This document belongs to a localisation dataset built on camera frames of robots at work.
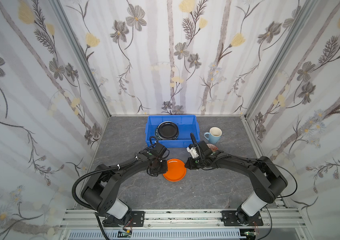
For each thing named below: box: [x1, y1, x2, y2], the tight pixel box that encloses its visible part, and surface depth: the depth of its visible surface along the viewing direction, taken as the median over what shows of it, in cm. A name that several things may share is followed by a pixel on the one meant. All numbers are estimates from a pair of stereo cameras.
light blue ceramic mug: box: [204, 126, 223, 145], surface depth 101 cm
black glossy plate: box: [155, 121, 179, 140], surface depth 107 cm
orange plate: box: [163, 158, 187, 182], surface depth 90 cm
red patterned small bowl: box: [206, 143, 219, 152], surface depth 100 cm
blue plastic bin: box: [167, 114, 201, 149], surface depth 109 cm
